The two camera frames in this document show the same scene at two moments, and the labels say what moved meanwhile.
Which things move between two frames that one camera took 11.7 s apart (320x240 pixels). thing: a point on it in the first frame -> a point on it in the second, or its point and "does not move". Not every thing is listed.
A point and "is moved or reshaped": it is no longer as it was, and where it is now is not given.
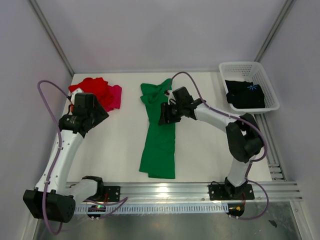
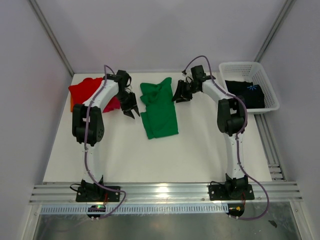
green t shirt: x=158 y=156 is moved or reshaped
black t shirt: x=245 y=95 does not move
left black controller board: x=96 y=208 does not move
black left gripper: x=101 y=114 -> x=132 y=104
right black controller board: x=236 y=209 does not move
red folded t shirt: x=98 y=87 does not move
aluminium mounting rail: x=265 y=193 does not move
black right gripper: x=165 y=108 -> x=180 y=95
